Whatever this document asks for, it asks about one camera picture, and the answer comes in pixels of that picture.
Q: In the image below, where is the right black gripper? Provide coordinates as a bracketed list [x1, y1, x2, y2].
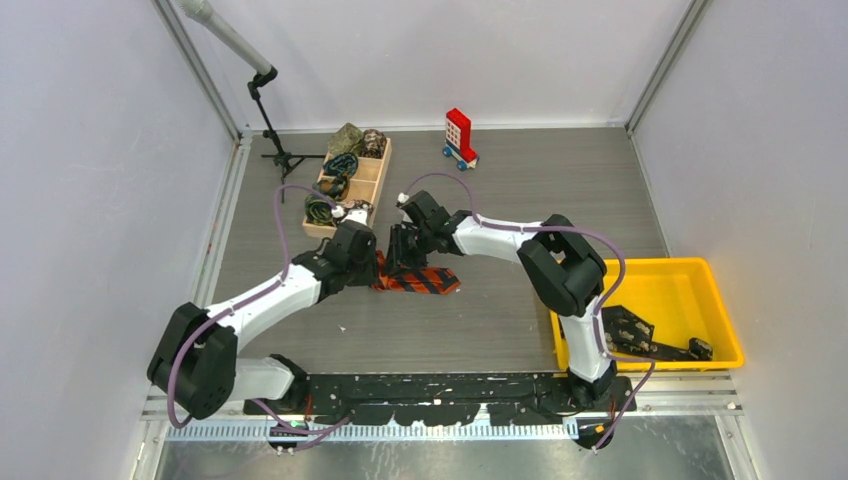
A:
[382, 222, 436, 277]

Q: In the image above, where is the orange navy striped tie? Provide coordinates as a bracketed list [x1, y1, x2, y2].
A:
[372, 250, 461, 295]

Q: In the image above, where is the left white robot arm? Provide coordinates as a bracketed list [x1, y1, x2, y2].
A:
[146, 219, 377, 420]

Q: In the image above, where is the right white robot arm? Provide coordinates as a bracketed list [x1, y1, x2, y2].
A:
[385, 191, 617, 411]

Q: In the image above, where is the black pink floral rolled tie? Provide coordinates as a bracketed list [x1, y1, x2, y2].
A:
[342, 199, 374, 225]

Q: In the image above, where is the navy yellow rolled tie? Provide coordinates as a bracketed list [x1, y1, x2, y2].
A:
[304, 194, 337, 227]

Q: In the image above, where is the dark green rolled tie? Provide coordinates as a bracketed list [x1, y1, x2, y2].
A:
[313, 175, 350, 201]

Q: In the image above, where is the wooden compartment tray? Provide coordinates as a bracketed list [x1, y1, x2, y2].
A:
[302, 138, 392, 238]

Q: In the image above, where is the teal navy rolled tie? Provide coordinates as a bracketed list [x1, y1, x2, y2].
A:
[323, 152, 359, 179]

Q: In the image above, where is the brown floral rolled tie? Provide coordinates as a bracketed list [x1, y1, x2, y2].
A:
[360, 129, 388, 159]

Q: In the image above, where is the black microphone stand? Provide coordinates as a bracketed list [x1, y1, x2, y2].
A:
[247, 66, 324, 185]

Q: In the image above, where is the olive green rolled tie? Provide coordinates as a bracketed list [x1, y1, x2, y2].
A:
[327, 122, 364, 157]

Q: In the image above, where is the red toy block car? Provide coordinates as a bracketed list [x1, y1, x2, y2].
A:
[442, 108, 479, 171]

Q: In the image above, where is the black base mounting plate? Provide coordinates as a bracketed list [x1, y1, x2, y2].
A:
[244, 373, 636, 426]

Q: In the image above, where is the yellow plastic bin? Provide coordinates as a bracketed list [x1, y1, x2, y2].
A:
[551, 257, 746, 374]

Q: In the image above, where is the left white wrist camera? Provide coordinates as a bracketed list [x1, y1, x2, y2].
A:
[331, 204, 373, 228]

